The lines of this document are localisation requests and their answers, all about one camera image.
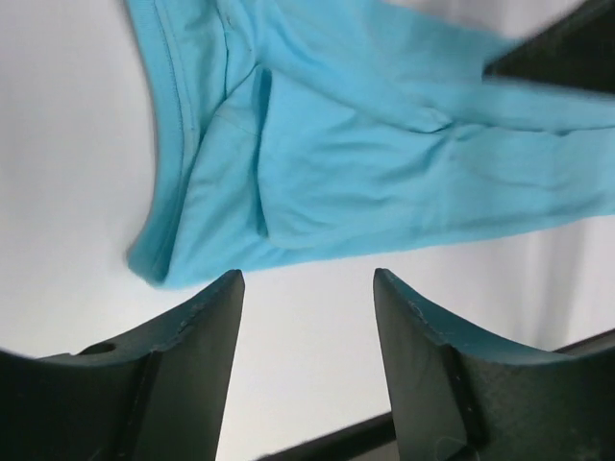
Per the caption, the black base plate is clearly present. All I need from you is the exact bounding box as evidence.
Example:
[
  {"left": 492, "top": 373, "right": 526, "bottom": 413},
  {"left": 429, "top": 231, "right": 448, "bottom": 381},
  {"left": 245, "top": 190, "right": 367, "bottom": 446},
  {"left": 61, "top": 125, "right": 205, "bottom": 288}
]
[{"left": 258, "top": 413, "right": 400, "bottom": 461}]

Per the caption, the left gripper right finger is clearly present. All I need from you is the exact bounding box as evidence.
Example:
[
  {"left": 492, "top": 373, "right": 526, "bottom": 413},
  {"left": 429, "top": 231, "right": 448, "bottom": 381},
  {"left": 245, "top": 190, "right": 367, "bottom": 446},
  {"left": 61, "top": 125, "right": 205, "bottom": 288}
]
[{"left": 373, "top": 269, "right": 614, "bottom": 460}]

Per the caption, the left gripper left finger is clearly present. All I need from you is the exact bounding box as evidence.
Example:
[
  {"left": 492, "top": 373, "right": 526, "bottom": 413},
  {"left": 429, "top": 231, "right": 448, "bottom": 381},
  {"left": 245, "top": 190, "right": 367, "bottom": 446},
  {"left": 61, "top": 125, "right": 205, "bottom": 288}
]
[{"left": 1, "top": 270, "right": 245, "bottom": 460}]

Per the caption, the light blue t-shirt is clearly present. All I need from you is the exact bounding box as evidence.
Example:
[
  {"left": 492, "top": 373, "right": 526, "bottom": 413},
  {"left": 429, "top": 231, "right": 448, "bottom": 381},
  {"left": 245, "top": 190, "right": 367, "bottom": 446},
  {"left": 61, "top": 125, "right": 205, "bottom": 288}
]
[{"left": 127, "top": 1, "right": 614, "bottom": 288}]

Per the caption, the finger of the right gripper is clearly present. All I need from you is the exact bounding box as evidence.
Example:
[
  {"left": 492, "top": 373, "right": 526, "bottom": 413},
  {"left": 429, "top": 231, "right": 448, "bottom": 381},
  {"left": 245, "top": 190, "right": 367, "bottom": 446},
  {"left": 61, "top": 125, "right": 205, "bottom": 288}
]
[{"left": 483, "top": 0, "right": 614, "bottom": 94}]

